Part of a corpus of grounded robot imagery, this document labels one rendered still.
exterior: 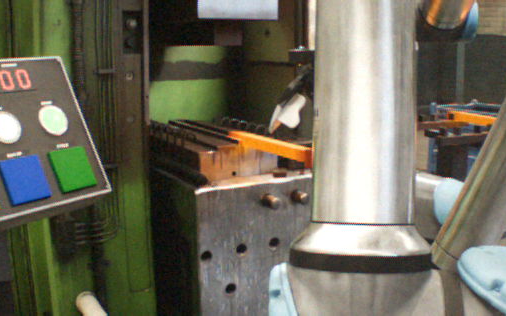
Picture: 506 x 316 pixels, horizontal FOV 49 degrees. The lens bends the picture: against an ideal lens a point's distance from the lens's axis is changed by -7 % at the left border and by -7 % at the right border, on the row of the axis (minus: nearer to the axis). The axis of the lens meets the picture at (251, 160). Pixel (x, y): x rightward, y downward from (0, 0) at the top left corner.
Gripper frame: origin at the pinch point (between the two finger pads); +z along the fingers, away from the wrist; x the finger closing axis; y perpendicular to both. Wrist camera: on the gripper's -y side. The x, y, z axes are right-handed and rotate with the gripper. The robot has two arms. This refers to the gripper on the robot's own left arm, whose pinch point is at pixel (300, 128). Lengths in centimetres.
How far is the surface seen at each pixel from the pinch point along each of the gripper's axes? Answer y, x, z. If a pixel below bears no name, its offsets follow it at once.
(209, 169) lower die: -12.5, -9.9, 19.5
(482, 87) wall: -437, 747, 303
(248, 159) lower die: -13.1, -0.1, 18.5
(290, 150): 0.9, -1.4, 4.7
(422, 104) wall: -507, 704, 386
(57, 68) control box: -20.2, -43.4, -3.4
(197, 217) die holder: -3.3, -15.7, 24.2
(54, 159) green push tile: -2.4, -47.1, 3.6
